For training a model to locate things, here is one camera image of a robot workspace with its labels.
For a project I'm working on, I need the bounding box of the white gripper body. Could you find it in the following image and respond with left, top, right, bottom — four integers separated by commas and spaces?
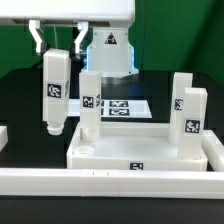
0, 0, 135, 28

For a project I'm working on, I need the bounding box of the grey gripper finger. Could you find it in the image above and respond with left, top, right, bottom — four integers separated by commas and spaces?
70, 22, 89, 59
29, 20, 47, 56

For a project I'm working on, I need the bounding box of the white desk top tray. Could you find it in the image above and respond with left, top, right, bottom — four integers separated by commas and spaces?
67, 122, 208, 172

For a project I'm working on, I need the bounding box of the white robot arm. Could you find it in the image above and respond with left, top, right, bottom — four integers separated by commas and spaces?
0, 0, 138, 78

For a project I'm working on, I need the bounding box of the white sheet with fiducial markers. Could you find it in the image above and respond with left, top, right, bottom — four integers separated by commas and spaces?
67, 99, 152, 118

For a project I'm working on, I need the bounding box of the white block at left edge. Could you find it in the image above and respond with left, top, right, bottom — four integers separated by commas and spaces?
0, 126, 8, 152

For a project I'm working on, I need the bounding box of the white front barrier rail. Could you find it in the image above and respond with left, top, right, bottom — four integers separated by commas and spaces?
0, 168, 224, 199

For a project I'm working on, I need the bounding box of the white barrier rail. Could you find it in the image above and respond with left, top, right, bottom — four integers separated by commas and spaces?
0, 168, 224, 199
202, 130, 224, 172

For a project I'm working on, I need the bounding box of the white right barrier rail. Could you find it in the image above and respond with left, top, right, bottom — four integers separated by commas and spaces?
202, 130, 224, 172

